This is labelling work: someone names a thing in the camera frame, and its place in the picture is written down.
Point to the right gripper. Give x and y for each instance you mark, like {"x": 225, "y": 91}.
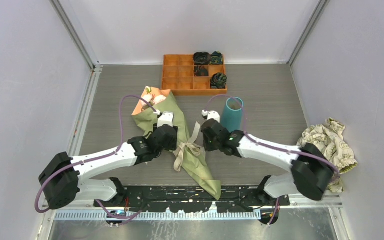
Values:
{"x": 207, "y": 146}

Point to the patterned cream cloth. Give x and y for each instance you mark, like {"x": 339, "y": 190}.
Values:
{"x": 329, "y": 140}

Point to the orange wooden divider tray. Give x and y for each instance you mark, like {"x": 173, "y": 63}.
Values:
{"x": 178, "y": 76}

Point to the pink flowers bunch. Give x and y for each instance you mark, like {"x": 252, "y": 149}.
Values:
{"x": 153, "y": 95}

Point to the dark rolled sock middle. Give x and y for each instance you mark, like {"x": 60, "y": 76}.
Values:
{"x": 201, "y": 71}

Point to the green rolled sock front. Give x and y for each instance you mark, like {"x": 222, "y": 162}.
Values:
{"x": 218, "y": 81}

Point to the green wrapping paper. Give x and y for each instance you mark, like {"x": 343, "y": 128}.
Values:
{"x": 189, "y": 155}

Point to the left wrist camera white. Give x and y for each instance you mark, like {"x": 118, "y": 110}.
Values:
{"x": 164, "y": 118}

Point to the dark rolled sock back-left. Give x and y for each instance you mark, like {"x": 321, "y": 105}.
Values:
{"x": 201, "y": 58}

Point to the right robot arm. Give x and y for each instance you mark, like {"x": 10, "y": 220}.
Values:
{"x": 308, "y": 172}

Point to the teal vase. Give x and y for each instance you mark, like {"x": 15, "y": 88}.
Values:
{"x": 231, "y": 117}

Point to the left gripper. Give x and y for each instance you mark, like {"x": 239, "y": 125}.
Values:
{"x": 172, "y": 145}

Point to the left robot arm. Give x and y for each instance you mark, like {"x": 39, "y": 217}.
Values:
{"x": 67, "y": 179}

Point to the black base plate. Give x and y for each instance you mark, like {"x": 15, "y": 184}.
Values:
{"x": 189, "y": 199}

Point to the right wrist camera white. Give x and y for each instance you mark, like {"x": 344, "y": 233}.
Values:
{"x": 211, "y": 115}

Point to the teal rolled sock back-right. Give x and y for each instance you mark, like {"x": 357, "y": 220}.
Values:
{"x": 217, "y": 58}

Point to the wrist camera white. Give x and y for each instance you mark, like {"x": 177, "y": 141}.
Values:
{"x": 164, "y": 118}
{"x": 211, "y": 115}

